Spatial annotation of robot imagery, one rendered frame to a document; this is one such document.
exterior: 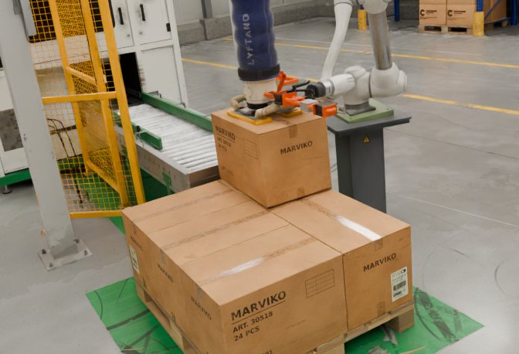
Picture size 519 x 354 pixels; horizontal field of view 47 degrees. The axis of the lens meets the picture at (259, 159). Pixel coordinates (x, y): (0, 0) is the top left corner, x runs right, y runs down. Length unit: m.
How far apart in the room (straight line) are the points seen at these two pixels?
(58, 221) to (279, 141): 1.76
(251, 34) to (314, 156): 0.71
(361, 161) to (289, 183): 0.85
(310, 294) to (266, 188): 0.68
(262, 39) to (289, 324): 1.42
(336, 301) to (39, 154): 2.16
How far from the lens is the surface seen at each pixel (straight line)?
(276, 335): 2.58
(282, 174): 3.06
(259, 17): 3.10
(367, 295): 2.81
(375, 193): 3.95
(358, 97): 3.74
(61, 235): 4.19
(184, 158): 4.06
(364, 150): 3.81
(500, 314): 3.25
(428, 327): 3.11
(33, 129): 3.96
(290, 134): 3.02
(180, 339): 3.06
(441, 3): 11.45
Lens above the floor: 1.81
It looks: 19 degrees down
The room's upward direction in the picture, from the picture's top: 7 degrees counter-clockwise
